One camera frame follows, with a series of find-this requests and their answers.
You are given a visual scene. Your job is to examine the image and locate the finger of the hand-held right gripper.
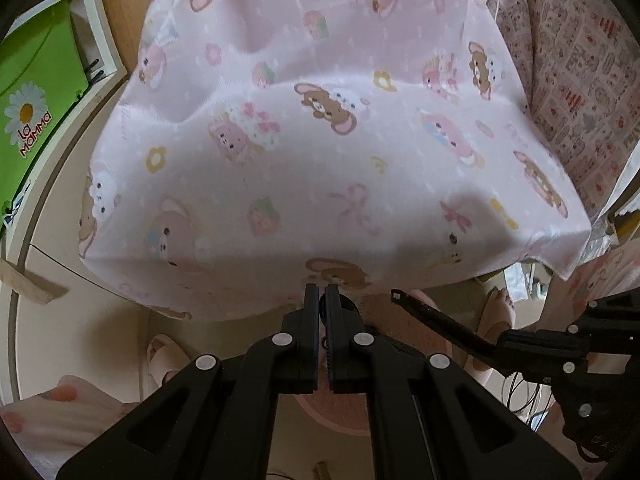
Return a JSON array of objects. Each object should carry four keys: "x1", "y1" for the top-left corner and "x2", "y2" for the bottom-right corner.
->
[
  {"x1": 495, "y1": 329, "x2": 590, "y2": 362},
  {"x1": 477, "y1": 352, "x2": 557, "y2": 385}
]

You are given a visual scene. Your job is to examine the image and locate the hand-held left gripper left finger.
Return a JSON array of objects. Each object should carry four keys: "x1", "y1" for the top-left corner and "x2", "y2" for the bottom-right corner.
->
[{"x1": 55, "y1": 282, "x2": 321, "y2": 480}]

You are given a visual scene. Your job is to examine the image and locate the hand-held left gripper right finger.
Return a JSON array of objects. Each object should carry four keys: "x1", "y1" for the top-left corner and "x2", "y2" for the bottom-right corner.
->
[{"x1": 325, "y1": 284, "x2": 583, "y2": 480}]

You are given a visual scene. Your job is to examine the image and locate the black hair tie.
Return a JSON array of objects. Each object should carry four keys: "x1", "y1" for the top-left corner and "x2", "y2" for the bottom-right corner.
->
[{"x1": 318, "y1": 291, "x2": 357, "y2": 326}]

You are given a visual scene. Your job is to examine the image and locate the pink plastic basket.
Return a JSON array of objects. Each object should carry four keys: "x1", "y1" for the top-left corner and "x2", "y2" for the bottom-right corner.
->
[{"x1": 295, "y1": 287, "x2": 483, "y2": 436}]

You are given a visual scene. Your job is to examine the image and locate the person's foot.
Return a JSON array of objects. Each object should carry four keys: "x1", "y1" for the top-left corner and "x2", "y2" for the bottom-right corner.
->
[{"x1": 480, "y1": 287, "x2": 518, "y2": 341}]

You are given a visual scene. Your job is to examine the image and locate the pink printed pajama pants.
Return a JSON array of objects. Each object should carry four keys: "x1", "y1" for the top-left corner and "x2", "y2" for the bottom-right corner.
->
[{"x1": 542, "y1": 245, "x2": 640, "y2": 341}]

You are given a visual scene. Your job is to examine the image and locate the pink slipper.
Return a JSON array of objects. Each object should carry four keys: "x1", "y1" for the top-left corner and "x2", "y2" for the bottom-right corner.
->
[{"x1": 146, "y1": 334, "x2": 193, "y2": 401}]

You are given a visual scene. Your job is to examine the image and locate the pink bear printed cloth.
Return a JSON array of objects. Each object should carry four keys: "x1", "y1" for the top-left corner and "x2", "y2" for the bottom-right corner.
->
[{"x1": 77, "y1": 0, "x2": 593, "y2": 322}]

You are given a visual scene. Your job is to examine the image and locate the pink white fleece cloth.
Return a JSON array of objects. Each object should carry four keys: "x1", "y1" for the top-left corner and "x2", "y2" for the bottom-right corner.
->
[{"x1": 0, "y1": 374, "x2": 147, "y2": 480}]

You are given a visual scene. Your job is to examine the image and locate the white cabinet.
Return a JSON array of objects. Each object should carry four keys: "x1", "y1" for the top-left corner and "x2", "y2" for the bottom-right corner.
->
[{"x1": 0, "y1": 72, "x2": 151, "y2": 411}]

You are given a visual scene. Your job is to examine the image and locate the wooden plank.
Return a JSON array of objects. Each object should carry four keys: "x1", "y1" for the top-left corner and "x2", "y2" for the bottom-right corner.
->
[{"x1": 0, "y1": 260, "x2": 68, "y2": 306}]

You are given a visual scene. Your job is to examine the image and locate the red patterned cloth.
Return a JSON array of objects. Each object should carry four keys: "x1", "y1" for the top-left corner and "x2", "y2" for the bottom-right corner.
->
[{"x1": 487, "y1": 0, "x2": 640, "y2": 221}]

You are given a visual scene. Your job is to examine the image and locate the blue white paper tag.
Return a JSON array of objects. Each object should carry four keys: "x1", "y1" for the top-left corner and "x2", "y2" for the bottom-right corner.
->
[{"x1": 0, "y1": 185, "x2": 28, "y2": 226}]

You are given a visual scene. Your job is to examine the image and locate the wooden door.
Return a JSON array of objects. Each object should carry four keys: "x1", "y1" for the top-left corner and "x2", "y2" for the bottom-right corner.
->
[{"x1": 95, "y1": 0, "x2": 171, "y2": 72}]

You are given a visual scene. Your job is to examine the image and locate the white shelf unit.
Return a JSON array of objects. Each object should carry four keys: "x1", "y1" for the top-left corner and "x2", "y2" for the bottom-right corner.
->
[{"x1": 67, "y1": 0, "x2": 132, "y2": 88}]

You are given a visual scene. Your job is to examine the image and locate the green storage box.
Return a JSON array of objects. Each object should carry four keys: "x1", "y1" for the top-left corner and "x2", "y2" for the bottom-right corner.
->
[{"x1": 0, "y1": 0, "x2": 93, "y2": 231}]

